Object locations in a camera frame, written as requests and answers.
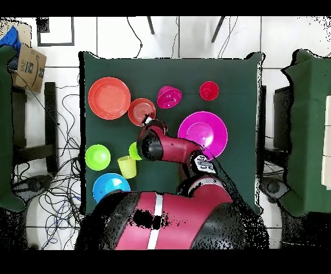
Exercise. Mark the black tripod leg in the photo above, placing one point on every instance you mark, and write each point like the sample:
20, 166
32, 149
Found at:
150, 25
218, 29

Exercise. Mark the blue bowl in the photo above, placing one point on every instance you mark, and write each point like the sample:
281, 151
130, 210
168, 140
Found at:
108, 184

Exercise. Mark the red cup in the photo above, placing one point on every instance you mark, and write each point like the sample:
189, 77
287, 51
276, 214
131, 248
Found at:
209, 91

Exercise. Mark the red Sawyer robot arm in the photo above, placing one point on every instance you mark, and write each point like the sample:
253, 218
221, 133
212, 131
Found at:
181, 214

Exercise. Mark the green cloth side table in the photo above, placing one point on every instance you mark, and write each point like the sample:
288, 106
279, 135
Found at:
5, 129
307, 129

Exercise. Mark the yellow cup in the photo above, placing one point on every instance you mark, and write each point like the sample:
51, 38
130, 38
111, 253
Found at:
127, 168

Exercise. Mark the black chair frame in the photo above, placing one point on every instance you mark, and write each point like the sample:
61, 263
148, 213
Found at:
50, 116

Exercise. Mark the lime green cup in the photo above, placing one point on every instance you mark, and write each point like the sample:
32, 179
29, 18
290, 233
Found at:
133, 151

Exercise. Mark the small crimson pink bowl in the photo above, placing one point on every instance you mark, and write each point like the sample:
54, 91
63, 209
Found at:
169, 98

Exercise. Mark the blue object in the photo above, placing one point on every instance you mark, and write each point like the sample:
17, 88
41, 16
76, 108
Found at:
10, 38

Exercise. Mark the small orange bowl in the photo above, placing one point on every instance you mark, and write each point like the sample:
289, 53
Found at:
138, 109

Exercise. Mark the large orange bowl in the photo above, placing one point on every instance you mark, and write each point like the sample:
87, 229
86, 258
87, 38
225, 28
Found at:
109, 98

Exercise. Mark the small green bowl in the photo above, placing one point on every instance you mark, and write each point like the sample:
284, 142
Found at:
97, 157

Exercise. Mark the white box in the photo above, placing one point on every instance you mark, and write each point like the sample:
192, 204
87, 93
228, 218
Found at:
327, 142

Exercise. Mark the cardboard box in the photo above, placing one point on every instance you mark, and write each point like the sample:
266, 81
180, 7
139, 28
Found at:
29, 67

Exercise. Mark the dark grey pedestal leg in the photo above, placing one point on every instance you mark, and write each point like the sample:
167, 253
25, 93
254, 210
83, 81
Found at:
274, 186
33, 182

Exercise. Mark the dark green tablecloth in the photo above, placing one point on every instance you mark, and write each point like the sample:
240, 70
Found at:
116, 134

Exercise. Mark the black square floor frame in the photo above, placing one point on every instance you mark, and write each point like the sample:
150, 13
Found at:
55, 44

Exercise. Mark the large magenta bowl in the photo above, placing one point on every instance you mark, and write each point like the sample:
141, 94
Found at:
204, 129

